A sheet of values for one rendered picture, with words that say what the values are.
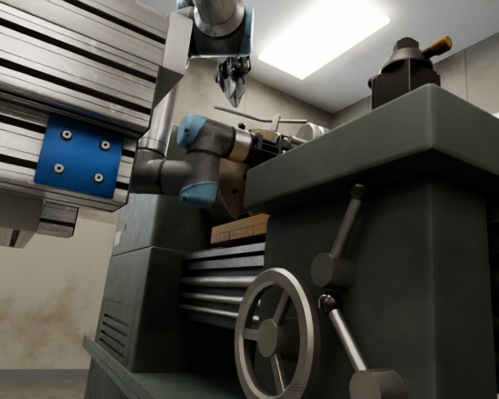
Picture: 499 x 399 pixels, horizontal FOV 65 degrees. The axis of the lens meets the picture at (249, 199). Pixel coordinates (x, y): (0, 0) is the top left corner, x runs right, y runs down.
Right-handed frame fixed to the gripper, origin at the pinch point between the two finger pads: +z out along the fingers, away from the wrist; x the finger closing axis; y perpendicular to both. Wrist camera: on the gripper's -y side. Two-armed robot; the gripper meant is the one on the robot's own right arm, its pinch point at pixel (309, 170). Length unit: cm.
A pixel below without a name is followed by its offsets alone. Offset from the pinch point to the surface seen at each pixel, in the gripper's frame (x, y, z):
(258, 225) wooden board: -19.7, 13.6, -21.1
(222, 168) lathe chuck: 0.0, -14.9, -17.6
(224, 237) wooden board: -20.7, -0.9, -21.3
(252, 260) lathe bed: -25.7, 7.8, -18.6
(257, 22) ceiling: 225, -210, 83
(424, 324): -34, 55, -29
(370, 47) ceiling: 225, -174, 194
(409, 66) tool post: 2.4, 42.1, -13.8
